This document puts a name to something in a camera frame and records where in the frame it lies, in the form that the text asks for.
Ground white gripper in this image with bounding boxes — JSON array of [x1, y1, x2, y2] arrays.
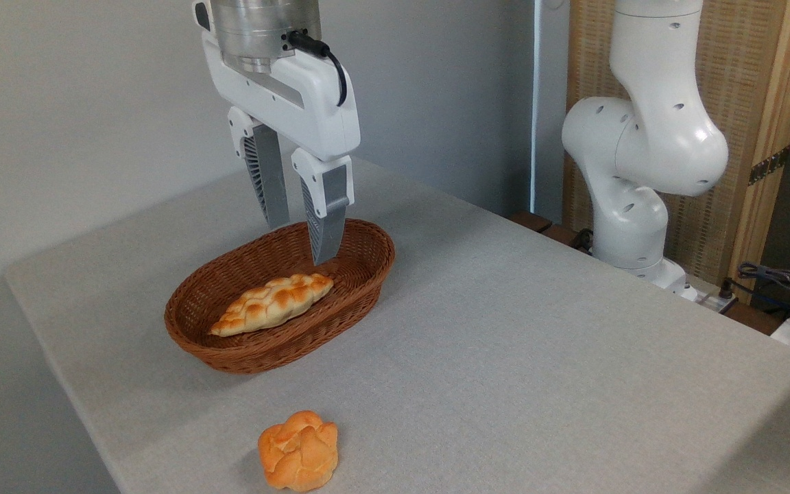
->
[[193, 0, 361, 266]]

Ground round orange bread roll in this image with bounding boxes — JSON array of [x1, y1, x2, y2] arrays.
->
[[258, 410, 339, 493]]

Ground brown wicker basket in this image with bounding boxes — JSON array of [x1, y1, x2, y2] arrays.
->
[[164, 218, 396, 375]]

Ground long braided bread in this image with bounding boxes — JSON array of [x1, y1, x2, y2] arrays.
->
[[210, 274, 335, 337]]

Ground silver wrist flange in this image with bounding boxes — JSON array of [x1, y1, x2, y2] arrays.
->
[[210, 0, 322, 73]]

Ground white power strip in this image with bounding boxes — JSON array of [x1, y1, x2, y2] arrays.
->
[[683, 283, 739, 314]]

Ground woven wooden folding screen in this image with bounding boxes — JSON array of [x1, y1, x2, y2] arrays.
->
[[563, 0, 790, 303]]

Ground brass screen hinge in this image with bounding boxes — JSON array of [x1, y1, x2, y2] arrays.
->
[[748, 146, 790, 186]]

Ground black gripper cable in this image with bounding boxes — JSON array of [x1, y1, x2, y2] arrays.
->
[[288, 31, 348, 107]]

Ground white vertical wall strip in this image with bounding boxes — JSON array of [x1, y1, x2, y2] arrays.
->
[[531, 0, 540, 213]]

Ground black cable bundle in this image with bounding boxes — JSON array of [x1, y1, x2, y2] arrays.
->
[[728, 261, 790, 325]]

